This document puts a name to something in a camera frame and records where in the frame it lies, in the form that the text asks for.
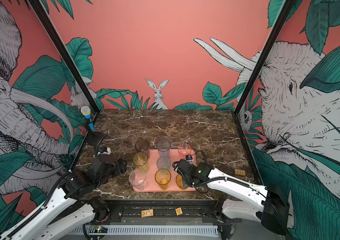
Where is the black front rail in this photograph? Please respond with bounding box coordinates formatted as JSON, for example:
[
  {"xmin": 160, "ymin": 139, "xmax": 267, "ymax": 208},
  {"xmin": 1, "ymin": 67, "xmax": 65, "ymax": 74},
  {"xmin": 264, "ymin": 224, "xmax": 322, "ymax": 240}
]
[{"xmin": 105, "ymin": 200, "xmax": 224, "ymax": 224}]

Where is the tall green glass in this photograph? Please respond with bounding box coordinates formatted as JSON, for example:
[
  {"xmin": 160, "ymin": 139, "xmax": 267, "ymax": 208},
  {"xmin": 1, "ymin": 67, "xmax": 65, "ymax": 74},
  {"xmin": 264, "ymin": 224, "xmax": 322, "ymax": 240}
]
[{"xmin": 132, "ymin": 152, "xmax": 149, "ymax": 173}]

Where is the tall yellow glass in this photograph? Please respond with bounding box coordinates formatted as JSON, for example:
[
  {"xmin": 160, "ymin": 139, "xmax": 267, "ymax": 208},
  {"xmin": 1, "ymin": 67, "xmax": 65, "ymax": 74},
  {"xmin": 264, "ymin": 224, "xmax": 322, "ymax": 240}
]
[{"xmin": 154, "ymin": 169, "xmax": 172, "ymax": 191}]

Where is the black corner frame post right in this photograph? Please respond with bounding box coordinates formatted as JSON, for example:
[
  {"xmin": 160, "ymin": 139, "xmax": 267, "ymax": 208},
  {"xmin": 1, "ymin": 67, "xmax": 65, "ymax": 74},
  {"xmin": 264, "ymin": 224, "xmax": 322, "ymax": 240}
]
[{"xmin": 234, "ymin": 0, "xmax": 296, "ymax": 116}]

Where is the short pink glass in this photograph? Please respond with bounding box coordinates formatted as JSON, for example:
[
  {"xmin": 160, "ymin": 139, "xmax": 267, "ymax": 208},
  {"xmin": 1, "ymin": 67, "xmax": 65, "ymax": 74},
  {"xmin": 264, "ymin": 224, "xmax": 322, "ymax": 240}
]
[{"xmin": 178, "ymin": 143, "xmax": 192, "ymax": 156}]

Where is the black microphone stand base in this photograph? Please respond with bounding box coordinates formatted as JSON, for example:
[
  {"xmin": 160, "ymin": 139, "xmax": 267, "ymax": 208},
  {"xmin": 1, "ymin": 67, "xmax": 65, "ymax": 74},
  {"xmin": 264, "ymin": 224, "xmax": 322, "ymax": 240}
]
[{"xmin": 86, "ymin": 131, "xmax": 103, "ymax": 146}]

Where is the tall smoky grey glass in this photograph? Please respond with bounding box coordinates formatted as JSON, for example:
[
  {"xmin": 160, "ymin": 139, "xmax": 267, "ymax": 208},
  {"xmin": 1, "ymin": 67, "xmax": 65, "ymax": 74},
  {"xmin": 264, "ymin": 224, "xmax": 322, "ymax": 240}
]
[{"xmin": 135, "ymin": 139, "xmax": 150, "ymax": 159}]

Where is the black corrugated cable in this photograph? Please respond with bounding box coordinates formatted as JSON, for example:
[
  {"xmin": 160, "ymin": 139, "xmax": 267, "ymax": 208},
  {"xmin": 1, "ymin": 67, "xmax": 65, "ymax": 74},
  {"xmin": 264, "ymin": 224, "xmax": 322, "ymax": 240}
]
[{"xmin": 94, "ymin": 134, "xmax": 109, "ymax": 154}]

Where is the tall clear glass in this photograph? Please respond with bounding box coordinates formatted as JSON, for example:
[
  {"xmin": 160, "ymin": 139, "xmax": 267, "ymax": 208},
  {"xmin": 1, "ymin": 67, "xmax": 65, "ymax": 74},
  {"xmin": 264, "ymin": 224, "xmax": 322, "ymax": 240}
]
[{"xmin": 129, "ymin": 169, "xmax": 147, "ymax": 191}]

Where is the white ribbed panel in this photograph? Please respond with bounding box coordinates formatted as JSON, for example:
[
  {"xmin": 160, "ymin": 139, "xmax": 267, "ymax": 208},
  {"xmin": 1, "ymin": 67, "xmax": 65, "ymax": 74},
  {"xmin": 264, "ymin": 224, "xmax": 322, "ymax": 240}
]
[{"xmin": 86, "ymin": 225, "xmax": 220, "ymax": 237}]

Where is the frosted teal cup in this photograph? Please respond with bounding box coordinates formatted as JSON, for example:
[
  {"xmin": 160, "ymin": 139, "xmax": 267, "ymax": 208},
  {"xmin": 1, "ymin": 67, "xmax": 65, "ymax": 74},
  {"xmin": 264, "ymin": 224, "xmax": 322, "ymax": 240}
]
[{"xmin": 156, "ymin": 156, "xmax": 172, "ymax": 170}]

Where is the yellow tag on rail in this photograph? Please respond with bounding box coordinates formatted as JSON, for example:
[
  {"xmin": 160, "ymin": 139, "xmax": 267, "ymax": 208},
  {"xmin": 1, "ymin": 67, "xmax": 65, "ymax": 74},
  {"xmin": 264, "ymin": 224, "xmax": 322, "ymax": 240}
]
[{"xmin": 141, "ymin": 209, "xmax": 154, "ymax": 218}]

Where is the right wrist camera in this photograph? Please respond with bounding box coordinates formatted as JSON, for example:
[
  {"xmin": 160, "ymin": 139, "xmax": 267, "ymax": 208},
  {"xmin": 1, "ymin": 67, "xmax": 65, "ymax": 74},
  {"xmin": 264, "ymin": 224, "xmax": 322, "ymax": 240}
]
[{"xmin": 185, "ymin": 155, "xmax": 194, "ymax": 165}]

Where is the black corner frame post left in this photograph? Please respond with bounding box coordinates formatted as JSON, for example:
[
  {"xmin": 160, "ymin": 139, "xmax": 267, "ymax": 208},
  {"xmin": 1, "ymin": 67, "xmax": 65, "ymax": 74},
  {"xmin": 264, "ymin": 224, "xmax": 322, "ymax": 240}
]
[{"xmin": 28, "ymin": 0, "xmax": 100, "ymax": 114}]

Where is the small yellow letter tag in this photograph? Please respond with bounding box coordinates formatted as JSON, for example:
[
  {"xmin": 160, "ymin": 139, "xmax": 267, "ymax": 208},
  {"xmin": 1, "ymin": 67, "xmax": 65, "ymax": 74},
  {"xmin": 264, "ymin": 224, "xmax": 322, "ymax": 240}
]
[{"xmin": 176, "ymin": 208, "xmax": 183, "ymax": 216}]

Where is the black corner frame post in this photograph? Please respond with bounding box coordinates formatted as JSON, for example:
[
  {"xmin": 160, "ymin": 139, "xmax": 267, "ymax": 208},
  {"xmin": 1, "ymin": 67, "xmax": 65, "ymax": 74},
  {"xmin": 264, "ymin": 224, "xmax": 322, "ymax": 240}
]
[
  {"xmin": 234, "ymin": 0, "xmax": 296, "ymax": 116},
  {"xmin": 28, "ymin": 0, "xmax": 100, "ymax": 114}
]

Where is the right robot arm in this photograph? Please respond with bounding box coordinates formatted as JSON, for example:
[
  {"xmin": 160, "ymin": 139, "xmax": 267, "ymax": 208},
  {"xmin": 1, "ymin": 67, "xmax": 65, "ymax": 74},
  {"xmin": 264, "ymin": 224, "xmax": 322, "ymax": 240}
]
[{"xmin": 172, "ymin": 160, "xmax": 290, "ymax": 236}]

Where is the short yellow glass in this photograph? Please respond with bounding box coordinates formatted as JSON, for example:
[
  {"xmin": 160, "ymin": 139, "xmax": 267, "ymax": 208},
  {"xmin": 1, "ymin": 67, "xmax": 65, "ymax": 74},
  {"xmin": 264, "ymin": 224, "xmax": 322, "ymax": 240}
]
[{"xmin": 176, "ymin": 174, "xmax": 188, "ymax": 190}]

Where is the tall blue glass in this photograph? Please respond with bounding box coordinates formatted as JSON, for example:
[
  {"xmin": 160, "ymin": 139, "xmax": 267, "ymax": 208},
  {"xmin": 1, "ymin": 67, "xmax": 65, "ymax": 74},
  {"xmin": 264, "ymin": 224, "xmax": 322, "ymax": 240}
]
[{"xmin": 156, "ymin": 139, "xmax": 171, "ymax": 157}]

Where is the pink plastic tray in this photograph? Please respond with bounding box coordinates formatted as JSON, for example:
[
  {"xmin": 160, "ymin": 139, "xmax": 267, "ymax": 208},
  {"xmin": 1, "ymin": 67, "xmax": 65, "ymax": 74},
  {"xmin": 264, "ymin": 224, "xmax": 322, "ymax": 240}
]
[{"xmin": 133, "ymin": 149, "xmax": 195, "ymax": 192}]

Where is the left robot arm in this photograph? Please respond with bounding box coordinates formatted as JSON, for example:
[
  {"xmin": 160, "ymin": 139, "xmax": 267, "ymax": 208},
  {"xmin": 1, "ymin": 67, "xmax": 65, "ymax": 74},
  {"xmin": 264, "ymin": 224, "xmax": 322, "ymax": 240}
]
[{"xmin": 0, "ymin": 154, "xmax": 127, "ymax": 240}]

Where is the blue toy microphone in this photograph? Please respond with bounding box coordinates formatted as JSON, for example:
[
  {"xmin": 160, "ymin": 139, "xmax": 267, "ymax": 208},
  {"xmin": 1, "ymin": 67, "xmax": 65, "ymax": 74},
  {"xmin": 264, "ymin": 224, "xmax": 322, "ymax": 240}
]
[{"xmin": 80, "ymin": 106, "xmax": 94, "ymax": 131}]

